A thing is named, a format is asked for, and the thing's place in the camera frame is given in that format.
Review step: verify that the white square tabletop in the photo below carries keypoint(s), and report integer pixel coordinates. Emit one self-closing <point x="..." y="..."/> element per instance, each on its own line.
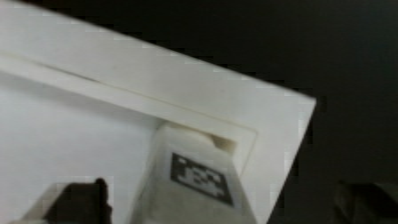
<point x="94" y="88"/>

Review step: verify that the white table leg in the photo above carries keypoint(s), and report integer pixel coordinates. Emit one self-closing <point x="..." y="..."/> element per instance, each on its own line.
<point x="191" y="192"/>

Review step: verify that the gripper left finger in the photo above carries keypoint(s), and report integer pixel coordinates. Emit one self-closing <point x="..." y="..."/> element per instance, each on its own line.
<point x="81" y="206"/>

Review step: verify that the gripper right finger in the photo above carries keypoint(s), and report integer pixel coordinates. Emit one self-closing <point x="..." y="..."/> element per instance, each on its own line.
<point x="366" y="203"/>

